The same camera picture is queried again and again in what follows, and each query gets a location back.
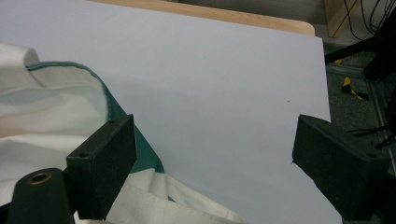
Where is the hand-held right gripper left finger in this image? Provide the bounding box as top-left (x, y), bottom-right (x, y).
top-left (64, 113), bottom-right (138, 220)

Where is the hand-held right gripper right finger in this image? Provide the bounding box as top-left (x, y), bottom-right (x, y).
top-left (291, 114), bottom-right (392, 222)

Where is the white patterned tote bag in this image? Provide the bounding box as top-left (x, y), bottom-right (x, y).
top-left (0, 41), bottom-right (250, 224)

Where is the yellow and black tool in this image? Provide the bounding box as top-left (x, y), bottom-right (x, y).
top-left (334, 58), bottom-right (370, 102)

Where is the black metal stand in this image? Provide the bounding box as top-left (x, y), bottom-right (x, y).
top-left (324, 8), bottom-right (396, 80)

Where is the wooden table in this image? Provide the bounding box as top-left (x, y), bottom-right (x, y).
top-left (87, 0), bottom-right (316, 37)

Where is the aluminium floor rail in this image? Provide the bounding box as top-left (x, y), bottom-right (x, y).
top-left (326, 63), bottom-right (396, 175)

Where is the black hanging cable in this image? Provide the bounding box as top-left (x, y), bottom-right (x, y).
top-left (343, 0), bottom-right (396, 42)

